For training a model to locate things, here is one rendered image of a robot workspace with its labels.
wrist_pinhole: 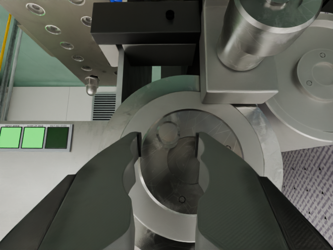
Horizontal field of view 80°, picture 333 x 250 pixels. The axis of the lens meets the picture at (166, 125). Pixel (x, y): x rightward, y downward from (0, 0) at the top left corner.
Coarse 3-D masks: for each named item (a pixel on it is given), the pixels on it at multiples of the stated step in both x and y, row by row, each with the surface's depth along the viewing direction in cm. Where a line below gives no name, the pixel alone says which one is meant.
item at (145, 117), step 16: (160, 96) 17; (176, 96) 17; (192, 96) 16; (144, 112) 16; (160, 112) 16; (224, 112) 16; (240, 112) 16; (128, 128) 16; (144, 128) 16; (240, 128) 16; (256, 144) 16; (256, 160) 15; (144, 192) 15; (144, 208) 15; (160, 208) 15; (144, 224) 15; (160, 224) 15; (176, 224) 14; (192, 224) 14; (176, 240) 14; (192, 240) 14
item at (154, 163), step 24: (168, 120) 15; (192, 120) 14; (216, 120) 14; (144, 144) 14; (192, 144) 15; (240, 144) 14; (144, 168) 14; (168, 168) 14; (192, 168) 14; (168, 192) 14; (192, 192) 13; (192, 216) 13
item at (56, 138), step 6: (48, 132) 50; (54, 132) 50; (60, 132) 50; (66, 132) 50; (48, 138) 50; (54, 138) 50; (60, 138) 50; (66, 138) 50; (48, 144) 49; (54, 144) 49; (60, 144) 49
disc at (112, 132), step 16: (160, 80) 17; (176, 80) 17; (192, 80) 17; (144, 96) 17; (128, 112) 17; (256, 112) 17; (112, 128) 17; (256, 128) 16; (272, 128) 16; (272, 144) 16; (272, 160) 16; (272, 176) 15; (144, 240) 15; (160, 240) 15
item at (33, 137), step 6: (24, 132) 50; (30, 132) 50; (36, 132) 50; (42, 132) 50; (24, 138) 50; (30, 138) 50; (36, 138) 50; (42, 138) 50; (24, 144) 50; (30, 144) 50; (36, 144) 50
